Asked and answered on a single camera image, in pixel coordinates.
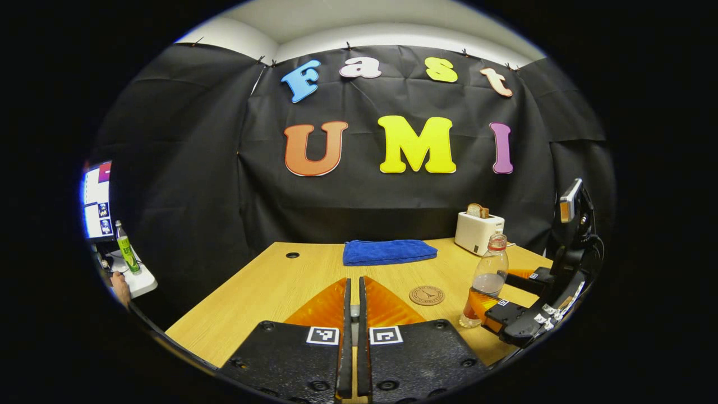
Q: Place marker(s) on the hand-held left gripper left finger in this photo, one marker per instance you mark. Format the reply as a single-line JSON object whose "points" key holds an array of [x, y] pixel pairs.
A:
{"points": [[345, 348]]}

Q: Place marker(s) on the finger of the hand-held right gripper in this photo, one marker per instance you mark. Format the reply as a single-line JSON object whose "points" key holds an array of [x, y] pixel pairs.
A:
{"points": [[516, 322], [535, 278]]}

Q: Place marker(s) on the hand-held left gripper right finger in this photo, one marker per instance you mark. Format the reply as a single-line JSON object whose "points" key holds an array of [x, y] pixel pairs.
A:
{"points": [[363, 348]]}

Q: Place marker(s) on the white teacup lid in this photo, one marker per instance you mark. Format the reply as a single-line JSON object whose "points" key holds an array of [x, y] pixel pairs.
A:
{"points": [[354, 317]]}

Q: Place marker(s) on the clear plastic water bottle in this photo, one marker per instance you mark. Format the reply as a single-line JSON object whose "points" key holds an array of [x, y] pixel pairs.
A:
{"points": [[491, 269]]}

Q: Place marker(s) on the round brown coaster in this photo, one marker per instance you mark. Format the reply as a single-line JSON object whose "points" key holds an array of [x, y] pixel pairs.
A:
{"points": [[427, 295]]}

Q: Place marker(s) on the green drink bottle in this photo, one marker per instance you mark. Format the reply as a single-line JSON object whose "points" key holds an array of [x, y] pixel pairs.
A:
{"points": [[127, 249]]}

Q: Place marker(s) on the white toaster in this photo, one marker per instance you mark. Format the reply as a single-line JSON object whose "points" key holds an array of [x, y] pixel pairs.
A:
{"points": [[477, 233]]}

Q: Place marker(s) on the folded blue towel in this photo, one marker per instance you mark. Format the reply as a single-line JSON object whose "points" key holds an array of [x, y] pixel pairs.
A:
{"points": [[390, 252]]}

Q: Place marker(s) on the black backdrop cloth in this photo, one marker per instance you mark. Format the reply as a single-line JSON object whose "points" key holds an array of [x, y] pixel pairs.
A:
{"points": [[336, 213]]}

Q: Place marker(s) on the white side desk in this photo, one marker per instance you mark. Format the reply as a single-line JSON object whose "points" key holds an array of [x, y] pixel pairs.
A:
{"points": [[140, 283]]}

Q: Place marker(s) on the computer monitor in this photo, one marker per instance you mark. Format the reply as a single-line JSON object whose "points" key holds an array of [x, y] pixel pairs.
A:
{"points": [[96, 202]]}

